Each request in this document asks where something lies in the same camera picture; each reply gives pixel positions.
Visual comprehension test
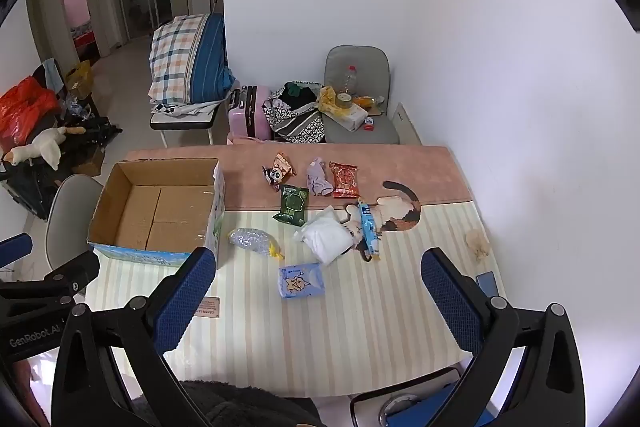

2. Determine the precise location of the light blue tissue packet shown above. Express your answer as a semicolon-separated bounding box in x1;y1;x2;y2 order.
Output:
277;262;325;299

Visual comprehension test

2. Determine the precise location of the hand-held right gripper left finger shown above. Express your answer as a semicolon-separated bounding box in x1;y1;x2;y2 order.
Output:
51;247;218;427

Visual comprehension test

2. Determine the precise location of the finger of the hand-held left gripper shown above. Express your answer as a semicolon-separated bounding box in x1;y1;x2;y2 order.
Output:
0;250;101;305
0;233;34;269

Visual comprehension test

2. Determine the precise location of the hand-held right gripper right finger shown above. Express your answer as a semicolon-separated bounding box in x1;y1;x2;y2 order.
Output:
420;248;586;427

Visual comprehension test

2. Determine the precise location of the plaid and blue quilt bundle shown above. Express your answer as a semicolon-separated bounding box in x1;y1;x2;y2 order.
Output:
148;13;236;105

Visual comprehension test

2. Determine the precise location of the green snack packet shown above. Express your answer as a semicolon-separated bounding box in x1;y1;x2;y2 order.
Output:
272;183;309;227

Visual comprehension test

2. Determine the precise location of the red snack packet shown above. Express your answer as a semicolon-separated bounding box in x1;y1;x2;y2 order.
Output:
328;161;362;200

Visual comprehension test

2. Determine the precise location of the blue stool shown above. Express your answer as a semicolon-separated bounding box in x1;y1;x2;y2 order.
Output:
350;367;481;427

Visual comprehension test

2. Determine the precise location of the black tripod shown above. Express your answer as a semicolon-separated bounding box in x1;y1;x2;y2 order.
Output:
62;114;123;152

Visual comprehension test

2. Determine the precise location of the long blue snack packet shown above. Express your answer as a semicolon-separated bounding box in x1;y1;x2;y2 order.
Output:
356;201;382;262

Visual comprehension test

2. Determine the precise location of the white board against wall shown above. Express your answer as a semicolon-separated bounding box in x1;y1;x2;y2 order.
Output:
395;102;423;146

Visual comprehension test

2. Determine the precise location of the pink bag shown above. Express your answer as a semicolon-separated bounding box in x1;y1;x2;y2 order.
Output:
226;130;273;146

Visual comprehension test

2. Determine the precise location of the dark phone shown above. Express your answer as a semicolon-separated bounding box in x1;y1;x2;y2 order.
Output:
476;272;499;296

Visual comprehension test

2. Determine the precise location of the patterned bag with clothes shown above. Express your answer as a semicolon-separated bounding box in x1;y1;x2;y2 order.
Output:
262;80;327;144

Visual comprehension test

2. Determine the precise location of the panda print snack packet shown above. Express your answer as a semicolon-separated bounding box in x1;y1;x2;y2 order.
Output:
261;152;293;192

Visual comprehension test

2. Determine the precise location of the white powder bag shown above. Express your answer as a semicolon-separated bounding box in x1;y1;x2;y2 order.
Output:
293;205;355;266

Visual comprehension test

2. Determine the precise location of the white plastic chair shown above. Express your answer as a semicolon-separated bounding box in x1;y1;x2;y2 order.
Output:
45;174;104;270

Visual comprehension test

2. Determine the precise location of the yellow cardboard box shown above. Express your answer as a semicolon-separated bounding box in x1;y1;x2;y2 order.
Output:
65;59;94;98

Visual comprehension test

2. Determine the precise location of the yellow plastic bag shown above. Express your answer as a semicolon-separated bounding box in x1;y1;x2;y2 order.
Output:
319;86;341;114

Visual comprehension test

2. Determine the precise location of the person's left forearm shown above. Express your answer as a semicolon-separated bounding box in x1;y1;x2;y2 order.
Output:
11;359;52;427

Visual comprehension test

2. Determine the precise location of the pink suitcase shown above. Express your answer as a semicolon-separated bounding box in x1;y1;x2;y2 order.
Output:
227;85;273;141

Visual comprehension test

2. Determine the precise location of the grey cushioned chair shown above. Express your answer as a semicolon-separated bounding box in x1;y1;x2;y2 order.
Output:
322;45;402;145

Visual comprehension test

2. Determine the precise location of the light blue cloth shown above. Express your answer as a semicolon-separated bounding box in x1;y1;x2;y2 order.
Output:
41;58;63;92

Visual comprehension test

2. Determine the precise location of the small brown cardboard box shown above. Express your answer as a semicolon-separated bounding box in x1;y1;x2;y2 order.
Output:
72;147;107;178

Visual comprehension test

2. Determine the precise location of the white wrapped packet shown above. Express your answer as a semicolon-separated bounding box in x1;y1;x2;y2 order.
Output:
325;103;370;131

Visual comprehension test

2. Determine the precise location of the person's dark fuzzy clothing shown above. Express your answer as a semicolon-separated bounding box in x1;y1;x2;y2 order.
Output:
132;379;323;427

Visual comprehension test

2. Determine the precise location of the lavender small pouch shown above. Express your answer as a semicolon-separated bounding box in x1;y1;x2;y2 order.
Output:
306;158;334;198

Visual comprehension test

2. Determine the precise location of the red plastic bag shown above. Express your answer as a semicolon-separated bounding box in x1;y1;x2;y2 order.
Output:
0;76;61;151

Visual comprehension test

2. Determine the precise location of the white goose plush toy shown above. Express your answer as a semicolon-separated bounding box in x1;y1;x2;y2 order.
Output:
2;126;87;170

